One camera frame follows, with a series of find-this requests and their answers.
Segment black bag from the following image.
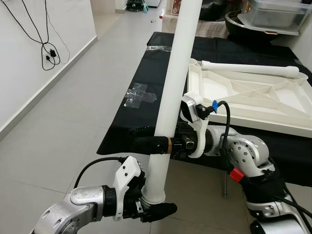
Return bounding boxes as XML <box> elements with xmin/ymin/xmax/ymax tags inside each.
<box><xmin>200</xmin><ymin>0</ymin><xmax>230</xmax><ymax>20</ymax></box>

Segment clear tape cross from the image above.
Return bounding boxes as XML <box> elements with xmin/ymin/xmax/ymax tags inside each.
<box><xmin>124</xmin><ymin>83</ymin><xmax>157</xmax><ymax>109</ymax></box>

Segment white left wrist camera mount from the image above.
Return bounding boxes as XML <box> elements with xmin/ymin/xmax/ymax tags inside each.
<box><xmin>112</xmin><ymin>156</ymin><xmax>144</xmax><ymax>222</ymax></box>

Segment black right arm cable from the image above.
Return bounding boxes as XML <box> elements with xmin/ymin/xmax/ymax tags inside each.
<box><xmin>210</xmin><ymin>100</ymin><xmax>232</xmax><ymax>147</ymax></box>

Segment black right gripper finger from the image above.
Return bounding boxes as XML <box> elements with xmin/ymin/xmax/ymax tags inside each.
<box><xmin>128</xmin><ymin>126</ymin><xmax>157</xmax><ymax>139</ymax></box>
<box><xmin>133</xmin><ymin>136</ymin><xmax>172</xmax><ymax>156</ymax></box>

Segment clear tape strip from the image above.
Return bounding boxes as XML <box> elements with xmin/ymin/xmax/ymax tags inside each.
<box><xmin>146</xmin><ymin>45</ymin><xmax>172</xmax><ymax>52</ymax></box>

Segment black power adapter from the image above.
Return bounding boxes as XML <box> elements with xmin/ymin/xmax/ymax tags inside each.
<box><xmin>43</xmin><ymin>45</ymin><xmax>58</xmax><ymax>63</ymax></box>

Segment clear plastic storage bin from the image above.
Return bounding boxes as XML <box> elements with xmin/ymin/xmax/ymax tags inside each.
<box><xmin>242</xmin><ymin>0</ymin><xmax>312</xmax><ymax>36</ymax></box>

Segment metal table frame leg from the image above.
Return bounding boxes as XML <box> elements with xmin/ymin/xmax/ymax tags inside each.
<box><xmin>222</xmin><ymin>171</ymin><xmax>229</xmax><ymax>198</ymax></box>

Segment black round bowl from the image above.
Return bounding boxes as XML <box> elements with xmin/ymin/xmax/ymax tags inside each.
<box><xmin>225</xmin><ymin>11</ymin><xmax>273</xmax><ymax>47</ymax></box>

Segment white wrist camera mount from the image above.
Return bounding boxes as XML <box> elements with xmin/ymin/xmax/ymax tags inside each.
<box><xmin>180</xmin><ymin>93</ymin><xmax>215</xmax><ymax>159</ymax></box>
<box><xmin>112</xmin><ymin>156</ymin><xmax>144</xmax><ymax>222</ymax></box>

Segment beige cloth covered bench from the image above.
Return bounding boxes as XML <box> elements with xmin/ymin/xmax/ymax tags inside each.
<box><xmin>161</xmin><ymin>10</ymin><xmax>230</xmax><ymax>39</ymax></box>

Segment black tablecloth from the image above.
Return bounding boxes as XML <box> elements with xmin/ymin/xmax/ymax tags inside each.
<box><xmin>96</xmin><ymin>32</ymin><xmax>312</xmax><ymax>188</ymax></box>

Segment white plastic table top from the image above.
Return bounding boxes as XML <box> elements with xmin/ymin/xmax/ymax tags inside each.
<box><xmin>187</xmin><ymin>58</ymin><xmax>312</xmax><ymax>138</ymax></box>

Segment black round floor device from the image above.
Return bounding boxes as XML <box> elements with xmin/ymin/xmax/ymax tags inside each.
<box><xmin>126</xmin><ymin>0</ymin><xmax>147</xmax><ymax>11</ymax></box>

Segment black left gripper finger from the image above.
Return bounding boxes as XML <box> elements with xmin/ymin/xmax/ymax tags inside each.
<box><xmin>141</xmin><ymin>202</ymin><xmax>178</xmax><ymax>223</ymax></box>

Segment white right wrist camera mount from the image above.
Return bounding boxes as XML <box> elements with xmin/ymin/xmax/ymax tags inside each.
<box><xmin>180</xmin><ymin>93</ymin><xmax>215</xmax><ymax>159</ymax></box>

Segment black wall cable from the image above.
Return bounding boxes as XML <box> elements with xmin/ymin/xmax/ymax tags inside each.
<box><xmin>0</xmin><ymin>0</ymin><xmax>71</xmax><ymax>71</ymax></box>

